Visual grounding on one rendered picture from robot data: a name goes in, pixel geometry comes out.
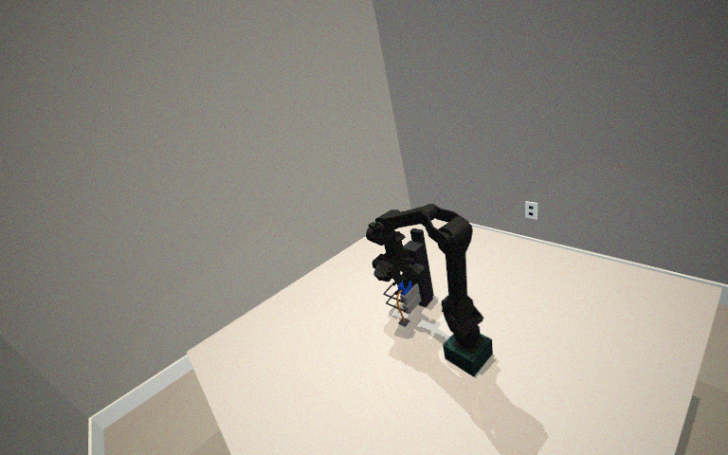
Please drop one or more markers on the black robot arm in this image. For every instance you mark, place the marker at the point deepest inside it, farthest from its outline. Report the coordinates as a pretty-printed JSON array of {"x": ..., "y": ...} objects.
[{"x": 454, "y": 238}]

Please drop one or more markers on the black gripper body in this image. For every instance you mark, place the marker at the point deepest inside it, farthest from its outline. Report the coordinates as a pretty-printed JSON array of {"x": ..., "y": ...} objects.
[{"x": 414, "y": 273}]

